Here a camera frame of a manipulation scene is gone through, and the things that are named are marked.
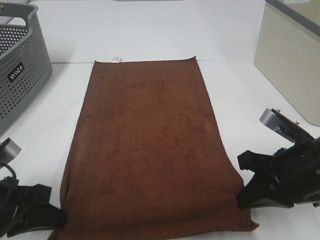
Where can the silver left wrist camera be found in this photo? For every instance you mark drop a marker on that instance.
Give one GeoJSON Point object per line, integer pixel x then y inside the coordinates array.
{"type": "Point", "coordinates": [9, 150]}

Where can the beige storage box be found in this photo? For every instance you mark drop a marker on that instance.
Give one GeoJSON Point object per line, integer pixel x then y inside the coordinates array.
{"type": "Point", "coordinates": [288, 53]}

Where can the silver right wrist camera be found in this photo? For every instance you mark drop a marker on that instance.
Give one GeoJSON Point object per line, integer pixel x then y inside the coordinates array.
{"type": "Point", "coordinates": [277, 122]}

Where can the grey perforated plastic basket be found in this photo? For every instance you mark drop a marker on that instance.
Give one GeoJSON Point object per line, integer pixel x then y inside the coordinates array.
{"type": "Point", "coordinates": [25, 65]}

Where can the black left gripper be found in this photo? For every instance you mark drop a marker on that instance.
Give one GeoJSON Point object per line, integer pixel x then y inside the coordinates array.
{"type": "Point", "coordinates": [26, 209]}

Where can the brown towel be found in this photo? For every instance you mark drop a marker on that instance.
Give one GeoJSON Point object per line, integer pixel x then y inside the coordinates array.
{"type": "Point", "coordinates": [146, 160]}

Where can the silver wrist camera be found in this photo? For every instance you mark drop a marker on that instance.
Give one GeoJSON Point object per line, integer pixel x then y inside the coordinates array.
{"type": "Point", "coordinates": [9, 150]}
{"type": "Point", "coordinates": [277, 122]}

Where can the white care label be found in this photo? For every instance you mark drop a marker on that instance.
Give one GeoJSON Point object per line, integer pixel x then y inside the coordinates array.
{"type": "Point", "coordinates": [116, 59]}

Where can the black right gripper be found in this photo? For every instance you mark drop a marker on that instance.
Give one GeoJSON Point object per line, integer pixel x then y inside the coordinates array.
{"type": "Point", "coordinates": [293, 177]}

